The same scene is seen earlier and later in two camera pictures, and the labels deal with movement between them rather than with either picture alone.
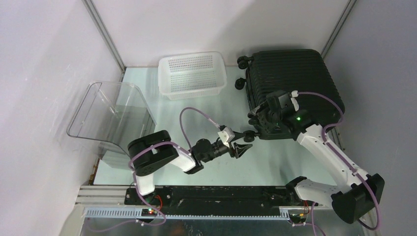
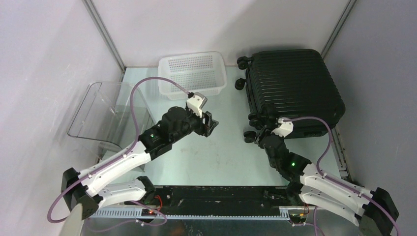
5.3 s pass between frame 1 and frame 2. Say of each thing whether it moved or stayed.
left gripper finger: moved
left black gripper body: moved
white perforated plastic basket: stayed
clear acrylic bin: stayed
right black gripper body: moved
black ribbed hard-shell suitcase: stayed
